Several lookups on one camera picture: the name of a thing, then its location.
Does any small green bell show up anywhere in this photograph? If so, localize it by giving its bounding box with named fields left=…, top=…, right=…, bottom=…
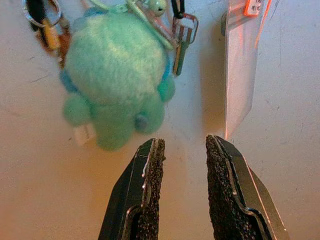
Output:
left=146, top=0, right=168, bottom=17

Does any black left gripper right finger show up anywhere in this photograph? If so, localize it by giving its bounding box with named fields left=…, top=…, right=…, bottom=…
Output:
left=204, top=134, right=291, bottom=240

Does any clear pouch with orange tag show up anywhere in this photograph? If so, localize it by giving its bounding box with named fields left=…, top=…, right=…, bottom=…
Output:
left=220, top=0, right=273, bottom=140

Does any key ring with coloured tags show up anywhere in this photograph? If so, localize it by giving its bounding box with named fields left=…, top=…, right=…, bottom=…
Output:
left=21, top=0, right=73, bottom=69

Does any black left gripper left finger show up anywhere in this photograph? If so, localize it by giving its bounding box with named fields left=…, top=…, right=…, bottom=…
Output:
left=98, top=137, right=166, bottom=240

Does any green plush toy keychain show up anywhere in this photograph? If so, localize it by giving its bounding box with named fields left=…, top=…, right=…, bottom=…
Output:
left=59, top=6, right=176, bottom=152

